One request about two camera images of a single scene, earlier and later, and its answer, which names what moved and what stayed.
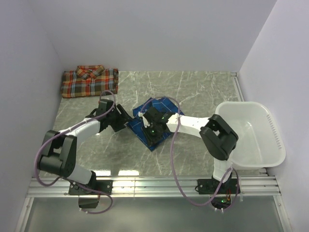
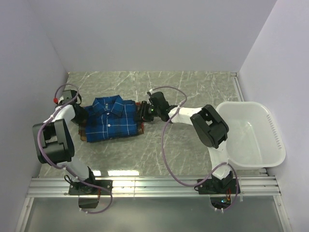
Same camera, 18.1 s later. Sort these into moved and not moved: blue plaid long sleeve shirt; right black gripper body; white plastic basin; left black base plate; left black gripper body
Moved: right black gripper body; blue plaid long sleeve shirt; left black gripper body
Not moved: white plastic basin; left black base plate
